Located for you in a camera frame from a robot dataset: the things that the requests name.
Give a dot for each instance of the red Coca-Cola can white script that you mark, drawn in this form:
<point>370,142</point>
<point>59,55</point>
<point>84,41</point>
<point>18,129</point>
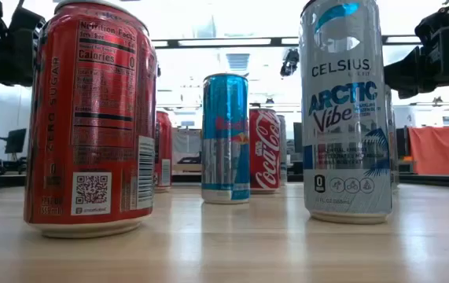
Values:
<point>264,151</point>

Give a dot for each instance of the black computer monitor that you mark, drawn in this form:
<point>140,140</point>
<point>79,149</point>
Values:
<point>15,140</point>

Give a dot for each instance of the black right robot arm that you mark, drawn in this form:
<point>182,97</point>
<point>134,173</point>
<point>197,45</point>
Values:
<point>444,51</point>

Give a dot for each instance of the red zero sugar cola can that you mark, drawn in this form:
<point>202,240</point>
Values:
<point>90,118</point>

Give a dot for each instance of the silver Celsius Arctic Vibe can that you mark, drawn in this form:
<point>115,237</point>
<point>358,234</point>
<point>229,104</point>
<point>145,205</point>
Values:
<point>283,149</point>
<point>346,118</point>

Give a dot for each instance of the orange cloth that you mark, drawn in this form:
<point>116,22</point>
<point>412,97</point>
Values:
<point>440,151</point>

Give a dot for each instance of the dark background screen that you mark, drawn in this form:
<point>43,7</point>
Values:
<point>297,137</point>

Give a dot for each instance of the black overhead camera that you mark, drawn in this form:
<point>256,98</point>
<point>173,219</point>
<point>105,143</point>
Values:
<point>290,63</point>

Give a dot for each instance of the black overhead frame beam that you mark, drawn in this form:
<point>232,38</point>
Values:
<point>275,41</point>

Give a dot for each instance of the silver Celsius can yellow print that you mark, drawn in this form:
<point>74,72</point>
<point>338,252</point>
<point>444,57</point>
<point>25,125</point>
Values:
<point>389,137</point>

